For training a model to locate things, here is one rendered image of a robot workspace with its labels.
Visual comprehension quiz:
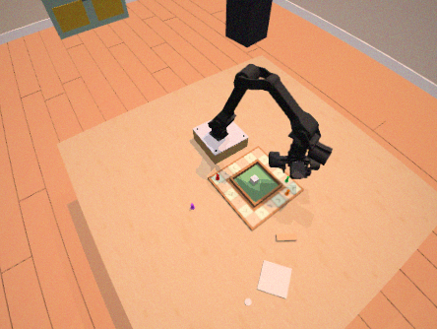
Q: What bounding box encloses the white die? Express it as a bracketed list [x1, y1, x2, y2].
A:
[250, 175, 259, 185]

